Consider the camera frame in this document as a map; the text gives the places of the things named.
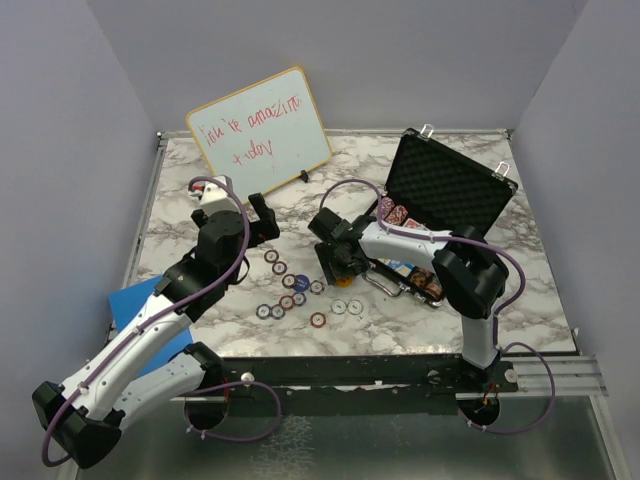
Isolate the white whiteboard yellow frame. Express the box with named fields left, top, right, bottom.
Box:
left=186, top=67, right=332, bottom=201

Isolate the red 5 poker chip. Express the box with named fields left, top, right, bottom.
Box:
left=279, top=295, right=295, bottom=311
left=310, top=312, right=327, bottom=328

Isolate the blue plastic box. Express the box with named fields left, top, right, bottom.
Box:
left=109, top=276, right=193, bottom=378

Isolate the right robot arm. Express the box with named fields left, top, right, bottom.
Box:
left=309, top=207, right=509, bottom=391

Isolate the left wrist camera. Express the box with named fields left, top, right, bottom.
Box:
left=188, top=175, right=239, bottom=217

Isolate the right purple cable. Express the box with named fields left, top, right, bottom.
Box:
left=319, top=179, right=557, bottom=434

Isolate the yellow big blind button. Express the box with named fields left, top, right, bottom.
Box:
left=335, top=277, right=354, bottom=288

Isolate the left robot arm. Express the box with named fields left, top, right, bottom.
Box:
left=32, top=193, right=280, bottom=469

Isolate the purple cable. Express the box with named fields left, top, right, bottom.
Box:
left=40, top=175, right=284, bottom=466
left=319, top=179, right=557, bottom=434

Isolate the white 1 poker chip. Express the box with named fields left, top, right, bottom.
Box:
left=331, top=299, right=347, bottom=315
left=347, top=300, right=363, bottom=315

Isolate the black poker chip case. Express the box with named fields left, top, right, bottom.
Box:
left=374, top=127, right=519, bottom=308

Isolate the blue small blind button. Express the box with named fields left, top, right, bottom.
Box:
left=294, top=274, right=311, bottom=292

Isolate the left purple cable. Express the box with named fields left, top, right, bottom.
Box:
left=40, top=175, right=284, bottom=466

